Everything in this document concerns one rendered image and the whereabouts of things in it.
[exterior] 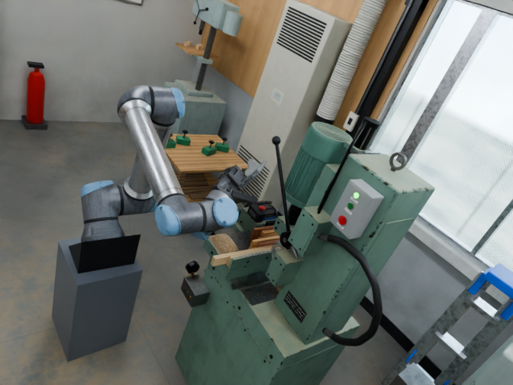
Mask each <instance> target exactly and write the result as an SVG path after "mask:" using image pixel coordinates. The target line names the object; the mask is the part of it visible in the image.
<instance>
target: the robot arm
mask: <svg viewBox="0 0 513 385"><path fill-rule="evenodd" d="M117 111H118V117H119V118H120V120H121V122H122V123H124V124H125V125H127V128H128V130H129V132H130V135H131V138H132V141H133V142H134V146H135V148H136V151H137V154H136V157H135V161H134V165H133V169H132V172H131V176H129V177H128V178H127V179H126V180H125V181H124V185H114V182H113V181H111V180H106V181H99V182H94V183H89V184H86V185H84V186H83V187H82V188H81V201H82V214H83V221H84V229H83V232H82V237H81V242H84V241H95V240H102V239H107V238H118V237H124V232H123V230H122V228H121V226H120V224H119V222H118V216H122V215H135V214H143V213H149V212H154V211H155V210H156V211H155V220H156V226H157V228H158V230H159V231H160V233H161V234H162V235H165V236H177V235H183V234H188V233H191V234H192V235H193V236H194V237H196V238H197V239H199V240H202V241H205V240H206V239H207V238H209V235H210V234H211V233H212V232H214V231H218V230H221V229H223V228H229V227H231V226H232V225H233V224H234V223H235V222H236V221H237V219H238V215H239V212H238V208H237V205H236V203H235V202H234V201H236V202H242V203H244V204H248V205H252V204H256V203H257V200H258V198H257V197H256V196H252V195H248V194H245V193H242V192H240V191H241V190H242V189H244V188H245V187H246V186H247V184H248V183H250V182H251V181H252V180H253V179H254V178H255V177H256V176H257V175H258V174H259V172H260V171H261V170H262V169H263V168H264V166H265V164H266V160H264V161H263V162H262V163H261V164H258V163H257V162H256V161H254V160H252V159H249V160H248V161H247V165H248V168H247V169H246V170H245V172H244V169H243V168H241V169H240V168H239V166H238V165H235V166H232V167H228V168H226V169H225V170H224V171H223V172H222V173H221V175H220V176H219V177H218V178H219V181H218V182H217V183H216V184H215V185H213V186H212V187H211V188H212V189H213V190H212V191H211V192H210V193H209V194H208V196H207V197H206V198H205V199H204V201H203V202H188V200H187V198H186V196H185V195H184V193H183V191H182V188H181V186H180V185H179V181H178V180H177V178H176V175H175V173H174V171H173V168H172V166H171V164H170V161H169V159H168V157H167V155H166V152H165V149H166V145H167V142H168V140H169V136H170V133H171V130H172V128H173V125H174V124H175V121H176V119H177V118H182V117H183V116H184V114H185V101H184V97H183V94H182V92H181V91H180V90H179V89H176V88H171V87H160V86H144V85H142V86H135V87H133V88H131V89H129V90H128V91H126V92H125V93H124V94H123V95H122V96H121V97H120V99H119V101H118V107H117ZM244 174H245V175H246V176H247V177H246V178H245V177H244Z"/></svg>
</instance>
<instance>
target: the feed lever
mask: <svg viewBox="0 0 513 385"><path fill-rule="evenodd" d="M280 142H281V139H280V137H279V136H274V137H273V139H272V143H273V144H275V146H276V157H277V163H278V169H279V180H280V186H281V192H282V202H283V208H284V214H285V220H286V232H283V233H282V234H281V235H280V243H281V245H282V246H283V247H284V248H291V249H292V253H293V254H294V257H295V258H298V253H297V250H296V249H295V248H294V247H293V246H292V245H291V244H290V242H289V241H288V239H289V236H290V234H291V232H292V231H290V226H289V215H288V209H287V204H286V193H285V187H284V181H283V175H282V164H281V158H280V152H279V144H280Z"/></svg>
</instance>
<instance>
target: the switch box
mask: <svg viewBox="0 0 513 385"><path fill-rule="evenodd" d="M355 192H358V193H359V194H360V197H359V198H358V199H355V200H356V201H358V203H357V204H356V203H355V202H354V201H353V200H352V199H351V198H350V197H351V196H352V197H353V198H354V196H353V194H354V193H355ZM383 199H384V196H382V195H381V194H380V193H378V192H377V191H376V190H374V188H372V187H371V186H370V185H369V184H367V183H366V182H365V181H363V180H362V179H359V180H350V181H349V183H348V184H347V186H346V188H345V190H344V192H343V194H342V196H341V198H340V200H339V202H338V203H337V205H336V207H335V209H334V211H333V213H332V215H331V217H330V218H329V221H330V222H331V223H332V224H333V225H334V226H336V227H337V228H338V229H339V230H340V231H341V232H342V233H343V234H344V235H345V236H346V237H347V238H348V239H354V238H360V237H361V236H362V234H363V233H364V231H365V229H366V227H367V225H368V224H369V222H370V221H371V219H372V217H373V216H374V214H375V212H376V210H377V209H378V208H379V205H380V204H381V202H382V200H383ZM349 202H352V203H353V204H354V209H353V210H350V211H351V212H352V214H351V215H350V214H349V213H348V212H347V211H346V210H345V207H346V208H347V209H348V207H347V204H348V203H349ZM341 215H343V216H345V217H346V219H347V222H346V224H345V225H342V226H343V227H344V229H342V228H341V227H340V226H339V225H337V222H338V218H339V216H341Z"/></svg>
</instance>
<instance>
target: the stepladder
mask: <svg viewBox="0 0 513 385"><path fill-rule="evenodd" d="M491 284H492V285H493V286H495V287H496V288H498V289H499V290H501V291H502V292H503V293H504V294H505V295H507V296H508V297H509V298H508V299H507V300H506V301H505V302H504V304H503V305H502V306H501V307H500V308H499V309H498V310H496V309H494V308H493V307H491V306H490V305H489V304H488V303H487V302H485V301H484V300H483V299H481V298H480V296H481V295H482V294H483V293H484V292H485V291H486V290H487V289H488V288H489V286H490V285H491ZM470 306H471V307H473V308H474V309H475V310H476V311H477V312H478V313H480V314H481V315H482V316H484V317H485V318H486V319H488V322H487V323H486V324H484V326H483V327H482V328H481V329H480V330H479V331H478V332H477V333H476V335H475V336H474V337H473V338H472V339H471V340H470V341H469V343H468V344H467V345H466V346H465V347H463V346H462V345H461V344H460V343H459V342H458V341H457V340H456V339H454V338H453V337H452V336H451V335H450V334H448V333H447V332H448V330H449V329H450V328H451V327H452V326H453V325H454V324H455V323H456V322H457V321H458V319H459V318H460V317H461V316H462V315H463V314H464V313H465V312H466V311H467V310H468V308H469V307H470ZM512 320H513V272H512V271H511V270H509V269H508V268H507V267H505V266H503V265H502V264H496V265H495V266H494V267H490V268H488V269H487V270H485V271H484V272H483V271H481V272H480V273H479V274H478V275H477V276H476V278H475V279H474V280H473V281H472V282H471V283H470V284H469V286H468V287H467V288H466V289H465V290H464V291H463V292H462V293H461V294H460V295H459V296H458V297H457V298H456V300H455V301H454V302H453V303H452V304H451V305H450V306H449V308H448V309H447V310H446V311H445V312H444V313H443V315H442V316H441V317H440V318H439V319H438V320H437V321H436V322H435V323H434V324H433V325H432V326H431V327H430V328H429V330H428V331H427V332H426V333H425V334H424V335H423V336H422V338H421V339H420V340H419V341H418V342H417V343H416V345H415V346H414V347H413V348H412V349H411V350H410V351H409V352H408V353H407V354H406V355H405V356H404V357H403V358H402V360H401V361H400V362H399V363H398V364H397V365H396V366H395V368H394V369H393V370H392V371H391V372H390V373H389V375H388V376H387V377H386V378H385V379H384V380H383V381H382V382H381V384H380V385H389V384H390V383H391V382H392V381H393V380H394V379H395V377H396V376H397V375H398V374H399V373H401V372H402V371H403V370H404V369H405V368H406V367H408V366H409V365H410V364H412V363H415V364H416V365H417V366H418V367H419V368H420V369H421V370H422V371H423V372H424V373H425V374H426V375H427V376H428V377H429V378H430V379H431V380H432V381H433V382H434V383H435V384H436V385H452V384H453V383H454V382H455V381H456V380H457V379H458V378H459V377H460V376H461V374H462V373H463V372H464V371H465V370H466V369H467V368H468V367H469V366H470V365H471V364H472V362H474V360H475V359H477V358H478V356H480V355H481V353H482V352H483V351H484V350H485V349H486V348H487V347H488V346H489V345H490V344H491V343H492V341H493V340H494V339H495V338H496V337H497V336H498V335H499V334H500V333H501V332H502V331H503V329H504V328H505V327H506V326H507V325H508V324H509V323H510V322H511V321H512ZM438 342H439V343H440V344H441V345H442V346H444V347H445V348H446V349H447V350H448V351H449V352H450V353H451V354H452V355H453V356H454V357H455V358H454V359H453V360H452V361H451V362H450V363H449V365H448V366H447V367H446V368H445V369H444V370H443V371H442V373H441V374H440V375H439V376H438V377H437V378H436V379H435V380H434V379H433V378H432V377H431V376H430V375H429V374H428V373H426V372H425V371H424V370H423V369H422V368H421V367H420V366H419V365H418V362H419V361H420V360H421V359H422V358H423V357H424V356H425V355H426V354H427V353H428V352H429V351H430V350H431V349H432V348H433V347H434V346H435V345H436V343H438Z"/></svg>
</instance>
